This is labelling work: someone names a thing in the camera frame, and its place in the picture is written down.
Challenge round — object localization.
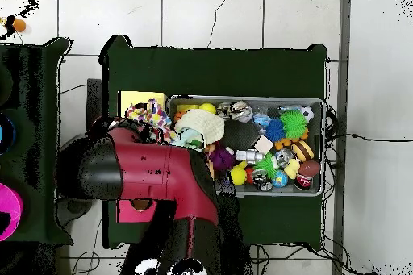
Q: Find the mint green knitted cloth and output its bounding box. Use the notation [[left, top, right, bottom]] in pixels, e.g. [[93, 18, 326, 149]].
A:
[[172, 127, 205, 150]]

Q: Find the confetti print cloth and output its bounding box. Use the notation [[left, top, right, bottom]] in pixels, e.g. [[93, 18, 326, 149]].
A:
[[124, 98, 179, 146]]

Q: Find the wooden box with three holes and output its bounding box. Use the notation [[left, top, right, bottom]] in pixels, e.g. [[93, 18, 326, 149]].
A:
[[115, 90, 169, 223]]

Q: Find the cream knitted cloth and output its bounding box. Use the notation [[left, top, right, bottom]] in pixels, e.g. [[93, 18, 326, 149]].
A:
[[173, 108, 226, 147]]

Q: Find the purple spiky monster toy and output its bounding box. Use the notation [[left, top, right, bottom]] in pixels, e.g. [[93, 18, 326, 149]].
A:
[[209, 146, 236, 172]]

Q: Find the plain yellow ball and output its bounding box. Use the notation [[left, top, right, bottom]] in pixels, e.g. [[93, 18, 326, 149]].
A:
[[198, 102, 217, 115]]

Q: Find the silver drink can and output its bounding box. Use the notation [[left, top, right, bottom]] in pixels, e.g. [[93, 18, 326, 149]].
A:
[[229, 100, 254, 123]]

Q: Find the small blue spiky puffer ball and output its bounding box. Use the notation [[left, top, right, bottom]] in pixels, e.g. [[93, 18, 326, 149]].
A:
[[264, 118, 286, 143]]

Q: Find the green spiky puffer ball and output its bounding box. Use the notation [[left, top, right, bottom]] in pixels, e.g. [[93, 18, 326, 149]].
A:
[[279, 110, 308, 140]]

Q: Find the brown toy football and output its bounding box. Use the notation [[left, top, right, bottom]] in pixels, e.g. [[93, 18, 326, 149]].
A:
[[298, 159, 321, 177]]

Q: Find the dark green side table cloth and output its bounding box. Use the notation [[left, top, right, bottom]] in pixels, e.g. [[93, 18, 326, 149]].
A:
[[0, 37, 73, 245]]

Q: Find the magenta bowl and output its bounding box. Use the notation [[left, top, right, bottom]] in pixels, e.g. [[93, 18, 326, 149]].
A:
[[0, 182, 23, 242]]

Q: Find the small orange floor object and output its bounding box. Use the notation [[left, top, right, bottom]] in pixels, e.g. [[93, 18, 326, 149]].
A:
[[10, 17, 27, 33]]

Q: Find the shallow wire mesh bin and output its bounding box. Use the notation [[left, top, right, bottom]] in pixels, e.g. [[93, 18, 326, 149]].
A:
[[165, 94, 325, 198]]

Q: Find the black frame beside table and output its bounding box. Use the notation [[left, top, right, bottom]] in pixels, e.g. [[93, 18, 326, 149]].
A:
[[56, 77, 103, 228]]

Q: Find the black floor cable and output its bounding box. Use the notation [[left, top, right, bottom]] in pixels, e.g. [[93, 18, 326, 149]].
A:
[[323, 132, 413, 143]]

